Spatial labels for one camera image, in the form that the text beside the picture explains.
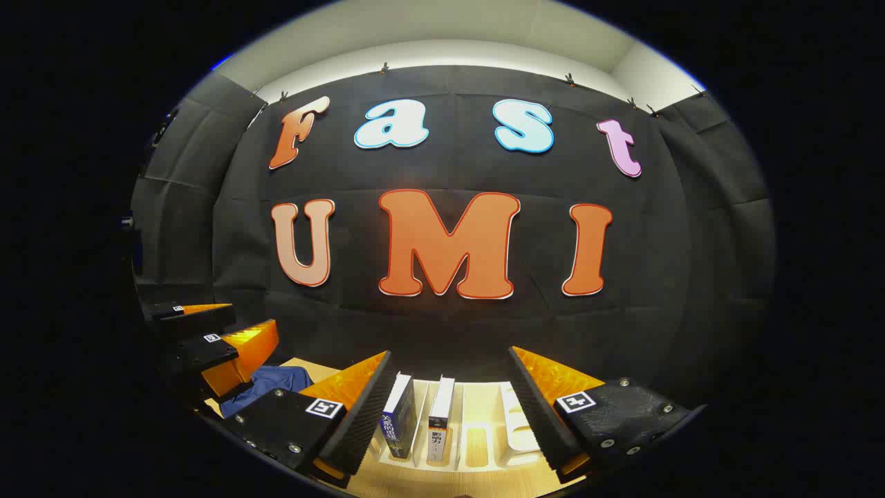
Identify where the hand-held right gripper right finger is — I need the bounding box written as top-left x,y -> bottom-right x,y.
508,346 -> 707,485

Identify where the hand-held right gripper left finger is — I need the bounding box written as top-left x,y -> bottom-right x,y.
223,351 -> 399,486

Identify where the white bookshelf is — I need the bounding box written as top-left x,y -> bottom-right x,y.
366,377 -> 547,472

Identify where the blue cover book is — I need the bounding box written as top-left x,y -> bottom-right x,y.
379,372 -> 418,461

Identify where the blue schoolbag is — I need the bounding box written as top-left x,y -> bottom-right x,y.
220,365 -> 313,418

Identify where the white cover book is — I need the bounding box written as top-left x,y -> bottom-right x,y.
426,376 -> 456,464

